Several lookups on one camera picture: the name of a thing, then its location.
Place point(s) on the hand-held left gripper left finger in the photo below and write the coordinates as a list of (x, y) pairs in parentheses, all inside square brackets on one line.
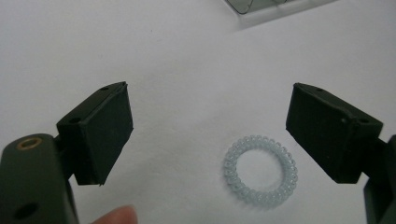
[(99, 133)]

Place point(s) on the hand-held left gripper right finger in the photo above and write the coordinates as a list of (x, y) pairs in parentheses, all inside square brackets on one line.
[(330, 130)]

